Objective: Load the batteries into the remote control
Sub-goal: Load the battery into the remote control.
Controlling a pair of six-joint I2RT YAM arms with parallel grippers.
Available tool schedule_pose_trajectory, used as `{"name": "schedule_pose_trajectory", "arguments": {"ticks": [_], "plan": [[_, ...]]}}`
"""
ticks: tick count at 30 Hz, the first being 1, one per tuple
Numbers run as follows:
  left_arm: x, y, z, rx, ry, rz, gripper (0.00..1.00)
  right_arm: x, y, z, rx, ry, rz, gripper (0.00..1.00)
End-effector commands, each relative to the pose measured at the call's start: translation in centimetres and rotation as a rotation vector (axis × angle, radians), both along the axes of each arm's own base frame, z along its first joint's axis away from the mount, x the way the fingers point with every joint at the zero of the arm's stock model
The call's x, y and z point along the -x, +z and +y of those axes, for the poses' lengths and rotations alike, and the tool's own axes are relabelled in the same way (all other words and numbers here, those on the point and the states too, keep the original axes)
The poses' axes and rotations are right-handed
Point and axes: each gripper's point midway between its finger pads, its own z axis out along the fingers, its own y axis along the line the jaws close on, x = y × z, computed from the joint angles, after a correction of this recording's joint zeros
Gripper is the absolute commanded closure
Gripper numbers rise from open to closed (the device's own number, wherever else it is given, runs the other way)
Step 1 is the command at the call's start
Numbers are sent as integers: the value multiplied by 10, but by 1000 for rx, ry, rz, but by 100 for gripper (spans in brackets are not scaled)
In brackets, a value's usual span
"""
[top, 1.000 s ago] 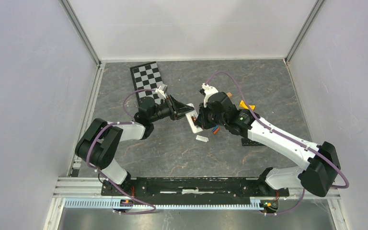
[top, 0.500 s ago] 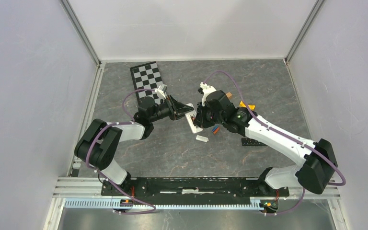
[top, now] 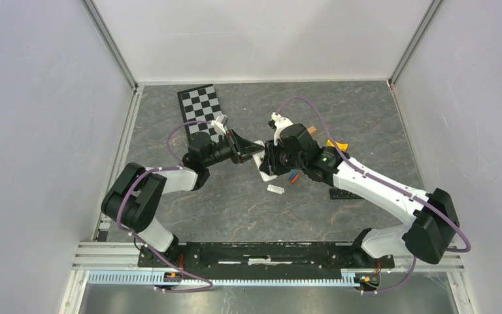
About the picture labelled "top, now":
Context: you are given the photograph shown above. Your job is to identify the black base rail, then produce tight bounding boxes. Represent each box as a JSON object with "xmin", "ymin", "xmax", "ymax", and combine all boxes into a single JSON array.
[{"xmin": 164, "ymin": 241, "xmax": 395, "ymax": 281}]

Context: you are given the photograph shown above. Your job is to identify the blue battery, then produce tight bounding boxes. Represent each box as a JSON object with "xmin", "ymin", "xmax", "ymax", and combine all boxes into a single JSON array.
[{"xmin": 289, "ymin": 171, "xmax": 299, "ymax": 181}]

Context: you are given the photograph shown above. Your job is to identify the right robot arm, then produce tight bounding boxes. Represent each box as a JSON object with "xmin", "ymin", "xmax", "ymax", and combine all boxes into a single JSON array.
[{"xmin": 259, "ymin": 118, "xmax": 460, "ymax": 267}]

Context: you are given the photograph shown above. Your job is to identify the brown wooden block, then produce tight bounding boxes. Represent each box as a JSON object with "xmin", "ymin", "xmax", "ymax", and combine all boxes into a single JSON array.
[{"xmin": 307, "ymin": 126, "xmax": 318, "ymax": 136}]

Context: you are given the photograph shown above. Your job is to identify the yellow arch block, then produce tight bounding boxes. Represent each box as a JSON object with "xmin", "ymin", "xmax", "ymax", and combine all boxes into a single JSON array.
[{"xmin": 326, "ymin": 139, "xmax": 348, "ymax": 152}]

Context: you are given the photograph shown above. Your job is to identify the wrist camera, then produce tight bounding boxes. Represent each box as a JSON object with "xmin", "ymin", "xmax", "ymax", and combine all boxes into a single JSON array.
[
  {"xmin": 211, "ymin": 114, "xmax": 228, "ymax": 136},
  {"xmin": 268, "ymin": 113, "xmax": 293, "ymax": 146}
]

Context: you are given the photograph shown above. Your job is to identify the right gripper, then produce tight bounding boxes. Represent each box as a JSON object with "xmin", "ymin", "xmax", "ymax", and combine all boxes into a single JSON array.
[{"xmin": 259, "ymin": 138, "xmax": 305, "ymax": 176}]

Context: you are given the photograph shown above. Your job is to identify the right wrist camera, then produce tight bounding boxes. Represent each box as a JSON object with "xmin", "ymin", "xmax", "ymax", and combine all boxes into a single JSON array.
[{"xmin": 268, "ymin": 113, "xmax": 293, "ymax": 146}]

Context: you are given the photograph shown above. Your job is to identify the checkered chess board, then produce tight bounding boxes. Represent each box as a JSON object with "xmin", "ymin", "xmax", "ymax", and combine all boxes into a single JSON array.
[{"xmin": 177, "ymin": 84, "xmax": 224, "ymax": 142}]

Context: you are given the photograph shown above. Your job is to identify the white remote control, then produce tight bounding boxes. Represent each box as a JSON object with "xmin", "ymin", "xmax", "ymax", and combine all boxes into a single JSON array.
[{"xmin": 252, "ymin": 139, "xmax": 278, "ymax": 183}]

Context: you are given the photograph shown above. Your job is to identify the white battery cover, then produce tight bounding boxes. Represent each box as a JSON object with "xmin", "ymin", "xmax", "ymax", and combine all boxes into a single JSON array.
[{"xmin": 267, "ymin": 184, "xmax": 285, "ymax": 195}]

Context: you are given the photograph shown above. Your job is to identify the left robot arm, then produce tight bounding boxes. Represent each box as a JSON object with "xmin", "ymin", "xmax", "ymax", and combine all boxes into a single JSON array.
[{"xmin": 101, "ymin": 130, "xmax": 264, "ymax": 267}]

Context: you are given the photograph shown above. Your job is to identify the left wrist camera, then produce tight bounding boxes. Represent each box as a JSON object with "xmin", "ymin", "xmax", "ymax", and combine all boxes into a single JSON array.
[{"xmin": 211, "ymin": 114, "xmax": 228, "ymax": 136}]

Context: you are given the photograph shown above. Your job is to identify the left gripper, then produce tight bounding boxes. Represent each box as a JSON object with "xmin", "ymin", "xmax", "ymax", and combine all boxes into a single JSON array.
[{"xmin": 203, "ymin": 128, "xmax": 265, "ymax": 167}]

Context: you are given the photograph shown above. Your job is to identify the black remote control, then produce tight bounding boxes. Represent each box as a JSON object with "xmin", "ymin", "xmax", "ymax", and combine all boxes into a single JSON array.
[{"xmin": 329, "ymin": 188, "xmax": 362, "ymax": 200}]

